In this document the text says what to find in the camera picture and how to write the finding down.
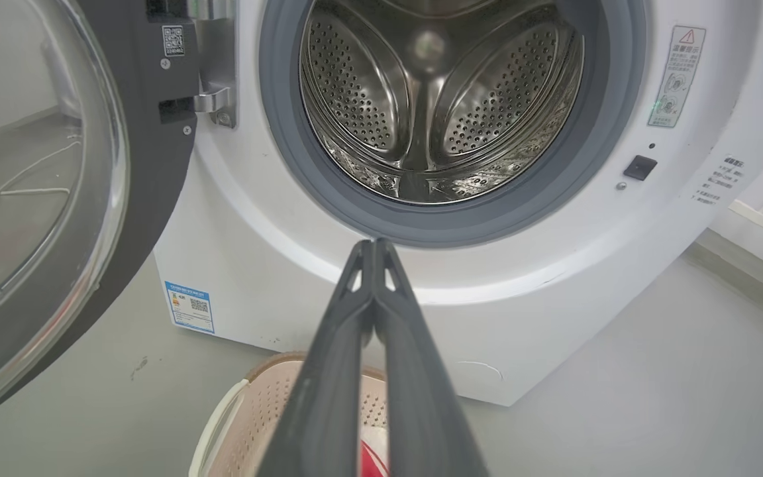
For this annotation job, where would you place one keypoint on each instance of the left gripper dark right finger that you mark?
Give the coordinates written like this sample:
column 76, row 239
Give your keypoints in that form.
column 421, row 411

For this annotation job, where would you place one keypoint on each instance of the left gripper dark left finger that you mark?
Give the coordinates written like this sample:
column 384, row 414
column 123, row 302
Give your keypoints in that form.
column 328, row 397

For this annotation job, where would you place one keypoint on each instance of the red and white garment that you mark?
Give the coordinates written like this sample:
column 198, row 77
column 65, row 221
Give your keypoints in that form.
column 373, row 465

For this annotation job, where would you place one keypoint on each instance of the cream perforated laundry basket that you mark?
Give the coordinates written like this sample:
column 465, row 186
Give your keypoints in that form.
column 255, row 424

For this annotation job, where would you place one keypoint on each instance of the washing machine door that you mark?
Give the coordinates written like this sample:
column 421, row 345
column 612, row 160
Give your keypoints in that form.
column 150, row 165

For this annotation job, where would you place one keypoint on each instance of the stainless steel washing machine drum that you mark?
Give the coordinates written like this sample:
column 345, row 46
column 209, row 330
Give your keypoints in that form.
column 355, row 86

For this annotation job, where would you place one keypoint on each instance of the blue energy label sticker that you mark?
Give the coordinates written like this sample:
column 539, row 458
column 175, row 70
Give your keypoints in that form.
column 189, row 308

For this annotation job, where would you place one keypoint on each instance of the white front-load washing machine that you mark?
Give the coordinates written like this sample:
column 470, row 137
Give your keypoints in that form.
column 554, row 311

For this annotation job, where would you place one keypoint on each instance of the grey rubber door gasket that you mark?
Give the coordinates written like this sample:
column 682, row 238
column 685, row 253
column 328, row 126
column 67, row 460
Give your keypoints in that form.
column 289, row 146

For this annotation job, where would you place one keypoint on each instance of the black square door latch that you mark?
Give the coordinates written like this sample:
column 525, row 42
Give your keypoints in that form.
column 640, row 168

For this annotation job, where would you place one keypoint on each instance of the silver metal door hinge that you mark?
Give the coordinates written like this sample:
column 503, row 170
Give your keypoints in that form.
column 217, row 66

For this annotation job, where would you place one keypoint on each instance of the small printed text sticker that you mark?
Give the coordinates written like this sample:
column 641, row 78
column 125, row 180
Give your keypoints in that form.
column 719, row 180

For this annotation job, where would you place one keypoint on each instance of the QR code sticker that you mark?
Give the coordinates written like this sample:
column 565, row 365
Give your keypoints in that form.
column 173, row 41

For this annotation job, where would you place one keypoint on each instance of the grey warning sticker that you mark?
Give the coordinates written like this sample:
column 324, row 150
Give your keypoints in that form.
column 678, row 73

